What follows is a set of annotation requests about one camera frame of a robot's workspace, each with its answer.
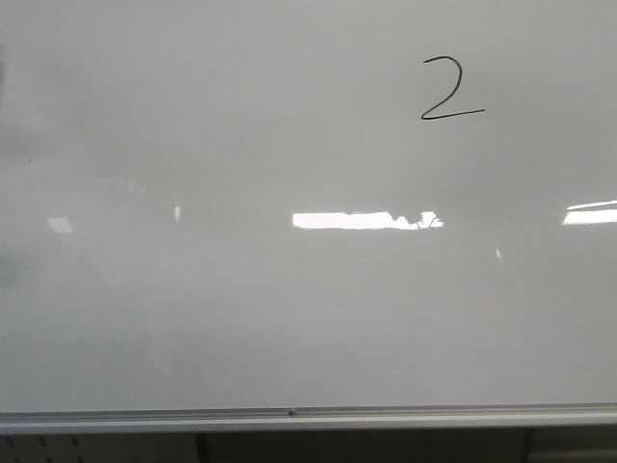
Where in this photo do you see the aluminium whiteboard tray rail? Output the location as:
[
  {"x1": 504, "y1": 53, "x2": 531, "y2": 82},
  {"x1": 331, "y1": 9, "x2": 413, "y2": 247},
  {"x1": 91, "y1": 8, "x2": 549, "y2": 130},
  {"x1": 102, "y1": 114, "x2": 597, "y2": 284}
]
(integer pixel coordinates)
[{"x1": 1, "y1": 403, "x2": 616, "y2": 436}]

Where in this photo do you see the white whiteboard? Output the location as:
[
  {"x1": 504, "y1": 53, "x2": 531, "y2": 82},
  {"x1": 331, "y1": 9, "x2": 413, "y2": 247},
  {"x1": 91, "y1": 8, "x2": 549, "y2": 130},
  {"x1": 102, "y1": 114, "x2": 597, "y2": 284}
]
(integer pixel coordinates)
[{"x1": 1, "y1": 1, "x2": 616, "y2": 412}]

